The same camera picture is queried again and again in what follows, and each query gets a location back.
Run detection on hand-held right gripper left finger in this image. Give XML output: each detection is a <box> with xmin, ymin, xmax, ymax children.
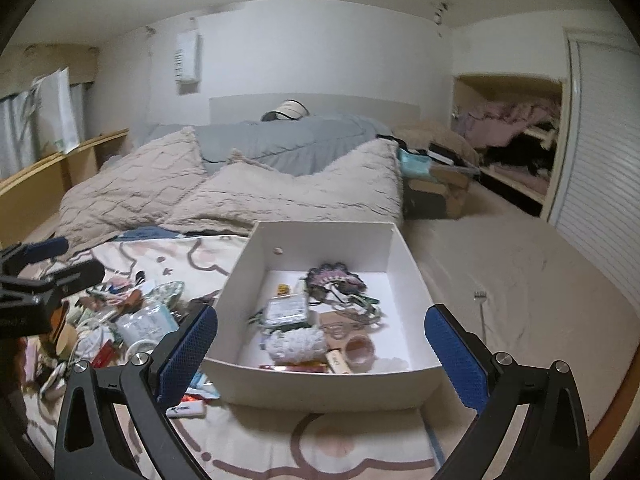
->
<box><xmin>54</xmin><ymin>304</ymin><xmax>219</xmax><ymax>480</ymax></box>

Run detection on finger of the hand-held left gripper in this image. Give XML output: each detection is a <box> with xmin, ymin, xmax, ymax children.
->
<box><xmin>0</xmin><ymin>237</ymin><xmax>70</xmax><ymax>277</ymax></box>
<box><xmin>0</xmin><ymin>259</ymin><xmax>106</xmax><ymax>306</ymax></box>

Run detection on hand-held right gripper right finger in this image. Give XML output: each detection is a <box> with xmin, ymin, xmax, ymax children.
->
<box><xmin>424</xmin><ymin>304</ymin><xmax>592</xmax><ymax>480</ymax></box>

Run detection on white shoe box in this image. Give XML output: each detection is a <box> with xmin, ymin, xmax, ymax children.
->
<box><xmin>204</xmin><ymin>220</ymin><xmax>445</xmax><ymax>411</ymax></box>

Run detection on small blue white sachet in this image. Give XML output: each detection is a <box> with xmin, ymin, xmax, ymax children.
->
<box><xmin>187</xmin><ymin>370</ymin><xmax>221</xmax><ymax>402</ymax></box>

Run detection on round wooden disc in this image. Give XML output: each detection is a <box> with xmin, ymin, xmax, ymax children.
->
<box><xmin>52</xmin><ymin>322</ymin><xmax>79</xmax><ymax>361</ymax></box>

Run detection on white text medicine packet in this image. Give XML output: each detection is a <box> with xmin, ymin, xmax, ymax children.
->
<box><xmin>115</xmin><ymin>305</ymin><xmax>179</xmax><ymax>346</ymax></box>

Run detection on white small device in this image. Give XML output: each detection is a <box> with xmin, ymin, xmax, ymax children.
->
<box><xmin>167</xmin><ymin>400</ymin><xmax>206</xmax><ymax>419</ymax></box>

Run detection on white back scratcher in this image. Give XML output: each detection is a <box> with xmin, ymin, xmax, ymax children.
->
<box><xmin>472</xmin><ymin>290</ymin><xmax>490</xmax><ymax>346</ymax></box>

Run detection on clear floral pouch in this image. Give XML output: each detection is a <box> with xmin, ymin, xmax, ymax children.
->
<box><xmin>150</xmin><ymin>280</ymin><xmax>189</xmax><ymax>312</ymax></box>

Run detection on dark blue cloth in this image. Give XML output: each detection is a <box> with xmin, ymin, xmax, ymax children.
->
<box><xmin>117</xmin><ymin>226</ymin><xmax>186</xmax><ymax>242</ymax></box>

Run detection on pink tape roll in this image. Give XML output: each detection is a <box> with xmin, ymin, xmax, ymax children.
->
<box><xmin>345</xmin><ymin>335</ymin><xmax>376</xmax><ymax>374</ymax></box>

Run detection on red foil stick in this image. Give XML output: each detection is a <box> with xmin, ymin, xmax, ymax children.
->
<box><xmin>260</xmin><ymin>364</ymin><xmax>331</xmax><ymax>375</ymax></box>

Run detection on clear plastic packet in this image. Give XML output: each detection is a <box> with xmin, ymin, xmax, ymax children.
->
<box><xmin>262</xmin><ymin>295</ymin><xmax>311</xmax><ymax>328</ymax></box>

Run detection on beige wooden stamp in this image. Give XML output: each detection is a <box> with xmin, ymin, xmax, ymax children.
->
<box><xmin>325</xmin><ymin>350</ymin><xmax>354</xmax><ymax>375</ymax></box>

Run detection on grey curtain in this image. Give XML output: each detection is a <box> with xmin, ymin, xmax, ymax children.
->
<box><xmin>0</xmin><ymin>85</ymin><xmax>83</xmax><ymax>181</ymax></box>

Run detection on brown paper tag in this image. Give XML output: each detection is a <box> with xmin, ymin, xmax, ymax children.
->
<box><xmin>317</xmin><ymin>310</ymin><xmax>371</xmax><ymax>346</ymax></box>

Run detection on purple patterned pouch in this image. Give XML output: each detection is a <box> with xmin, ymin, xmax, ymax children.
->
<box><xmin>306</xmin><ymin>261</ymin><xmax>368</xmax><ymax>302</ymax></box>

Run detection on cardboard box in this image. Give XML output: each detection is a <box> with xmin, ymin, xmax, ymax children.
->
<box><xmin>407</xmin><ymin>165</ymin><xmax>481</xmax><ymax>221</ymax></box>

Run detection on beige tufted blanket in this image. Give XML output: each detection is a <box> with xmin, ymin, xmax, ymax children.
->
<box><xmin>59</xmin><ymin>126</ymin><xmax>404</xmax><ymax>261</ymax></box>

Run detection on teal cloth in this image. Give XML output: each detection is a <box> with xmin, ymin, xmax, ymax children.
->
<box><xmin>397</xmin><ymin>147</ymin><xmax>433</xmax><ymax>181</ymax></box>

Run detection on black book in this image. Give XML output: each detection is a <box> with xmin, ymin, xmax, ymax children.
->
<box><xmin>427</xmin><ymin>142</ymin><xmax>468</xmax><ymax>167</ymax></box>

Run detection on pile of dark clothes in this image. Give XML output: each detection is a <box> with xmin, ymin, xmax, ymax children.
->
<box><xmin>482</xmin><ymin>130</ymin><xmax>558</xmax><ymax>181</ymax></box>

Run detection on tan fleece throw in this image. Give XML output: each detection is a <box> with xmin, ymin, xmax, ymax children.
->
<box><xmin>392</xmin><ymin>120</ymin><xmax>481</xmax><ymax>168</ymax></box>

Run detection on white louvered door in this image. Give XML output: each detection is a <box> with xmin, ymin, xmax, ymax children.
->
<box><xmin>547</xmin><ymin>27</ymin><xmax>640</xmax><ymax>306</ymax></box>

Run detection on grey pillow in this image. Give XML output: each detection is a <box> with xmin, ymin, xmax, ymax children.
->
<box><xmin>135</xmin><ymin>114</ymin><xmax>396</xmax><ymax>177</ymax></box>

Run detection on pile of pink clothes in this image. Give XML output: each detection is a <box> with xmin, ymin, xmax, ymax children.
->
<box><xmin>452</xmin><ymin>97</ymin><xmax>563</xmax><ymax>151</ymax></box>

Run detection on white round bag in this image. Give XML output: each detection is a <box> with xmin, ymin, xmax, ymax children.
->
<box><xmin>261</xmin><ymin>100</ymin><xmax>311</xmax><ymax>122</ymax></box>

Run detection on white coiled cable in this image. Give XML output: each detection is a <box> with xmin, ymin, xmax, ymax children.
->
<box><xmin>120</xmin><ymin>337</ymin><xmax>156</xmax><ymax>362</ymax></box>

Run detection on tangled thin cords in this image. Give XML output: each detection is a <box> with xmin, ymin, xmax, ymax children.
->
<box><xmin>320</xmin><ymin>290</ymin><xmax>386</xmax><ymax>328</ymax></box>

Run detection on white wall unit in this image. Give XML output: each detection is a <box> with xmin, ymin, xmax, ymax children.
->
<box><xmin>174</xmin><ymin>31</ymin><xmax>202</xmax><ymax>95</ymax></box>

